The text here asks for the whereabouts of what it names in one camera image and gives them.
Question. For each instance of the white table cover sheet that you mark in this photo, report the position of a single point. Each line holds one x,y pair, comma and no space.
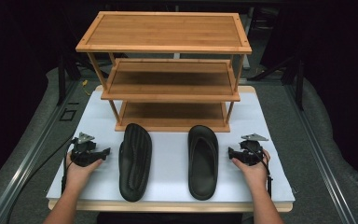
167,155

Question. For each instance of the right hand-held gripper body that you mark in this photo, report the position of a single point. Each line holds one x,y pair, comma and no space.
251,152

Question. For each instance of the three-tier wooden shoe rack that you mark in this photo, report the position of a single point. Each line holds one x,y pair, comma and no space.
164,31

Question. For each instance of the black metal stand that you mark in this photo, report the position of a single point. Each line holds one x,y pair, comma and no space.
62,77
298,84

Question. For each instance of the small yellow floor object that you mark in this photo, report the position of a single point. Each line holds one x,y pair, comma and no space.
85,83

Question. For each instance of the black slipper with ribbed sole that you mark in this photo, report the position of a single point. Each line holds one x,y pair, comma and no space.
135,161

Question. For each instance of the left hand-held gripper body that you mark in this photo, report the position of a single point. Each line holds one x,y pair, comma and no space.
83,151

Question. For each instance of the person's right hand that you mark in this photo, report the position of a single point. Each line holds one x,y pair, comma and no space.
252,175

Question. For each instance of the grey metal floor rail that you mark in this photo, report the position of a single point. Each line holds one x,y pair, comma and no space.
318,149
34,149

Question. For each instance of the black slipper with smooth footbed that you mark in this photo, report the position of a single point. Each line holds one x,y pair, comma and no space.
202,168

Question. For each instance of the person's left hand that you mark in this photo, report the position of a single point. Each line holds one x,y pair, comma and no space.
79,175

